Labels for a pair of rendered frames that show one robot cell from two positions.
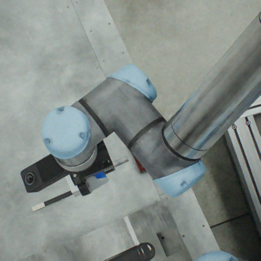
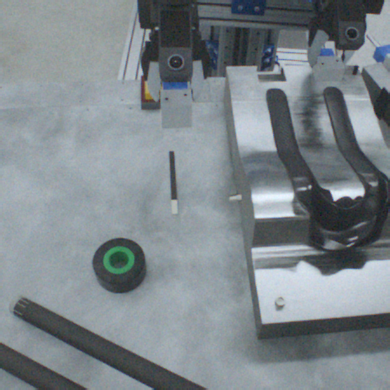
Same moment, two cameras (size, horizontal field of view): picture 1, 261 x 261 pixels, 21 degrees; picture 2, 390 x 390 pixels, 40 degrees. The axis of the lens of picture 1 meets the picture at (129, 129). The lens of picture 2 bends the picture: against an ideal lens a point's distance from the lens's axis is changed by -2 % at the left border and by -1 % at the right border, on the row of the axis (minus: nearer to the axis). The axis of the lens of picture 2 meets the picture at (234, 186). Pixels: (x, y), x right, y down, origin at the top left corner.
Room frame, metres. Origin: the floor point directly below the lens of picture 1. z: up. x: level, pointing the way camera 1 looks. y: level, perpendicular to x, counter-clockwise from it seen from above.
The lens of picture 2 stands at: (0.17, 0.74, 1.57)
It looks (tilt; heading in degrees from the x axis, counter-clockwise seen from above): 53 degrees down; 271
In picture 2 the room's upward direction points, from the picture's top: 7 degrees clockwise
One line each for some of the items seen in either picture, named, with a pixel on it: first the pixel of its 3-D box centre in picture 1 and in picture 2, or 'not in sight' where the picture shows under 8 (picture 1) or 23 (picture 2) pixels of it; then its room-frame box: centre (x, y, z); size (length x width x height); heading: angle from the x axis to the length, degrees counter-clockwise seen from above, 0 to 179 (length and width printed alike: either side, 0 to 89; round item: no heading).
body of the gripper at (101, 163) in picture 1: (83, 156); (174, 15); (0.30, 0.09, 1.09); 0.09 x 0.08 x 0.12; 103
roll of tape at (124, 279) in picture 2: not in sight; (119, 265); (0.34, 0.36, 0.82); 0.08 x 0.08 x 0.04
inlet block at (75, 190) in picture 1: (98, 171); (175, 89); (0.30, 0.08, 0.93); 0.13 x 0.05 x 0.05; 103
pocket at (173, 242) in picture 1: (171, 241); (270, 81); (0.14, -0.04, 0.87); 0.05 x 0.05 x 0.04; 13
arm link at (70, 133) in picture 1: (70, 135); not in sight; (0.30, 0.09, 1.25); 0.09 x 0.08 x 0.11; 118
